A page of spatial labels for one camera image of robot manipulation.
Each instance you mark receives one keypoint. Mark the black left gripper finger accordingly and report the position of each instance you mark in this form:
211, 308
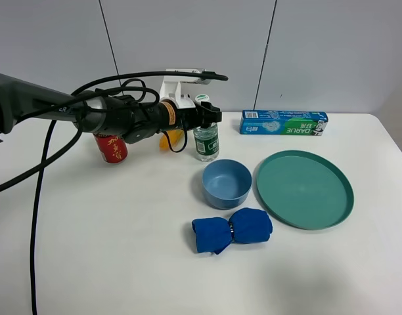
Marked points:
210, 113

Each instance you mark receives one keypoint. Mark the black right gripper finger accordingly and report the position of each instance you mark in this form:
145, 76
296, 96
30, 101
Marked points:
205, 124

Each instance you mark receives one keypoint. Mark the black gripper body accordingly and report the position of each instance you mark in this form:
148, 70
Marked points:
172, 118

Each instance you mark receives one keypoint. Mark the clear water bottle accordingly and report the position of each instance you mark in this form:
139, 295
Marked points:
206, 139

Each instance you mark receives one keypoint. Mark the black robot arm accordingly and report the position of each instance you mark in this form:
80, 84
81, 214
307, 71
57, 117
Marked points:
133, 106

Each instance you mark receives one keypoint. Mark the yellow corn cob toy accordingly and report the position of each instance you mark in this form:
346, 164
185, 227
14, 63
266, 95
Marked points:
172, 137

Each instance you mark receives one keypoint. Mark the blue toothpaste box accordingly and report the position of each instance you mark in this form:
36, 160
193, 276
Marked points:
277, 122

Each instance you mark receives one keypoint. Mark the blue plastic bowl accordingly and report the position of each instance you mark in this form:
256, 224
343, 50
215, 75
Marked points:
226, 183

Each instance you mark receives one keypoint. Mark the red soda can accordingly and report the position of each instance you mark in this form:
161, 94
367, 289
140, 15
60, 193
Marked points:
112, 148

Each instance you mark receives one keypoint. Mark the blue rolled cloth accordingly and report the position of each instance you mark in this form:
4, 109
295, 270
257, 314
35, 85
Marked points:
245, 226

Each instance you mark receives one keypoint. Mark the teal round plate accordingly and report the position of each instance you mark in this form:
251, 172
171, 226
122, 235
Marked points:
304, 190

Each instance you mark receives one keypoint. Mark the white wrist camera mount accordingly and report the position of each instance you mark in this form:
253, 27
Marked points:
170, 90

